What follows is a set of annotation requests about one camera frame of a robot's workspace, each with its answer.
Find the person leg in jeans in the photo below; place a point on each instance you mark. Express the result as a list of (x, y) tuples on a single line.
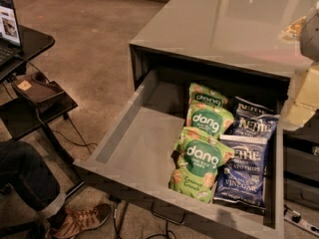
[(23, 167)]

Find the white power strip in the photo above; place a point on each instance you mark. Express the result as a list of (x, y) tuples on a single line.
[(297, 220)]

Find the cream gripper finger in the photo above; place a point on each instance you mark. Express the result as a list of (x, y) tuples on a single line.
[(297, 115), (307, 88)]

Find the open grey top drawer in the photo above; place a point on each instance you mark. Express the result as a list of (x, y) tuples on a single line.
[(133, 161)]

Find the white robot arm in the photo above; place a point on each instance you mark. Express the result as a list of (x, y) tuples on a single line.
[(309, 47)]

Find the grey counter cabinet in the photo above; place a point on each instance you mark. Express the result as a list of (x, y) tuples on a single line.
[(210, 36)]

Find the blue kettle chip bag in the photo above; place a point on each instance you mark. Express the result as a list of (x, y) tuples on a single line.
[(262, 126), (244, 108), (241, 178)]

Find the rear green dang chip bag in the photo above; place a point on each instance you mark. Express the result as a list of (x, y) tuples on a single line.
[(202, 94)]

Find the black two-tier desk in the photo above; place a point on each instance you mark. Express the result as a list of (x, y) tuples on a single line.
[(19, 116)]

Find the dark brown pouch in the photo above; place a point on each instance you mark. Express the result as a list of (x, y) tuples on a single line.
[(38, 91)]

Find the green dang chip bag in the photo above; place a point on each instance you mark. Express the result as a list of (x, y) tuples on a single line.
[(197, 158), (202, 94), (212, 120)]

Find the front green dang chip bag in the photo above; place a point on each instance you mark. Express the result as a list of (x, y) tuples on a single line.
[(197, 158)]

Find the black drawer handle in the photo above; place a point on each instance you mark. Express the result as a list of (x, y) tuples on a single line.
[(168, 212)]

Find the open laptop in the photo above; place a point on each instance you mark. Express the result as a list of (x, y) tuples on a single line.
[(10, 40)]

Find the middle green dang chip bag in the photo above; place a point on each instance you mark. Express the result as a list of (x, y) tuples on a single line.
[(212, 120)]

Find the brown laced shoe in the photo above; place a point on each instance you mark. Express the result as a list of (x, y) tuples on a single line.
[(80, 221)]

